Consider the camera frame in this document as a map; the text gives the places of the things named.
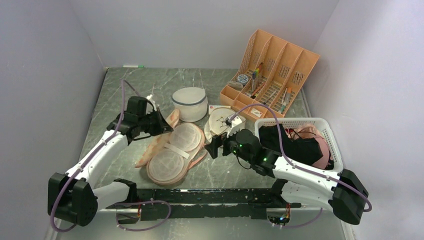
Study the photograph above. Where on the multicolour marker pen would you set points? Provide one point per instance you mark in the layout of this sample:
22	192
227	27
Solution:
254	79

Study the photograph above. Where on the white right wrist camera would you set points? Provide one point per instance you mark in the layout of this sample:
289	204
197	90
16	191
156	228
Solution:
235	124

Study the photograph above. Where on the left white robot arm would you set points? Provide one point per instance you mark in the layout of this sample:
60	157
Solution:
72	196

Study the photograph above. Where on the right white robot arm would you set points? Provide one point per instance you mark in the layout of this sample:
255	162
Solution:
342	192

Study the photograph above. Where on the green white marker pen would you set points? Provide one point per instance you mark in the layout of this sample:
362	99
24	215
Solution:
133	66

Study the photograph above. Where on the orange plastic file organizer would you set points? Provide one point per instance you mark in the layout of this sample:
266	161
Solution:
281	64

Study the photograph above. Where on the tulip print mesh laundry bag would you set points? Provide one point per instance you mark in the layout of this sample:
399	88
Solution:
169	156

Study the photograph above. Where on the orange capped pen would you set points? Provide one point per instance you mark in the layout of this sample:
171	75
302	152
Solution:
286	96

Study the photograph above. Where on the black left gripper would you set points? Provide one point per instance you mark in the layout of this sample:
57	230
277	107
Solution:
163	126

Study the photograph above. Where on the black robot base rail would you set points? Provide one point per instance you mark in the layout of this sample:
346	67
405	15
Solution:
158	203

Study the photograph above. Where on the small white red card box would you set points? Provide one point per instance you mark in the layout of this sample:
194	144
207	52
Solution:
211	108

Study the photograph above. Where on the white blue-trimmed mesh laundry bag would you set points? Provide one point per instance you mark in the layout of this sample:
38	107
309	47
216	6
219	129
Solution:
192	102

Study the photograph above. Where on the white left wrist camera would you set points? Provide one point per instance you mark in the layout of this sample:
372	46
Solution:
151	105

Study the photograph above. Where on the dusty pink bra cup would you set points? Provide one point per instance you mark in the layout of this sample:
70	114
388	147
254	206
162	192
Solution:
322	162

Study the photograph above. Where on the blue white round tin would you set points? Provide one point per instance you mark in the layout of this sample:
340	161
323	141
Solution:
242	79

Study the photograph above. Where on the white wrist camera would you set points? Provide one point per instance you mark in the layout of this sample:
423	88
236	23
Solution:
151	105
235	124

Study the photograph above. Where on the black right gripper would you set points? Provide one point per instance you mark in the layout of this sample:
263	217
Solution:
217	141

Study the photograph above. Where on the cream embroidered mesh laundry bag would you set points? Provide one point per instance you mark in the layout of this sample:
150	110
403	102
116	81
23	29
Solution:
216	124

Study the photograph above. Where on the white plastic laundry basket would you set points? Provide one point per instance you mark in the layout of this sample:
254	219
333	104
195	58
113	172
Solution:
321	124

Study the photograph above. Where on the black bra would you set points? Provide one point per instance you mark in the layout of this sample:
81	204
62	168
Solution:
306	151

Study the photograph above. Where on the pink satin bra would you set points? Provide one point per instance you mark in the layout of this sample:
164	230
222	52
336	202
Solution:
305	131

